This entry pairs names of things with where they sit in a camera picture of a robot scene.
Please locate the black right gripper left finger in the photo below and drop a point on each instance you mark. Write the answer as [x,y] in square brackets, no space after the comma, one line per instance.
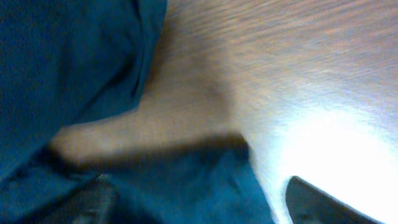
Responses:
[92,204]

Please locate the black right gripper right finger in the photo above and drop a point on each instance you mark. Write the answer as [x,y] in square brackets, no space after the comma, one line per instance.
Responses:
[308,204]

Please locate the dark navy blue shorts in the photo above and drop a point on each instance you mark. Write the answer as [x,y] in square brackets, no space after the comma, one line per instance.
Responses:
[67,62]

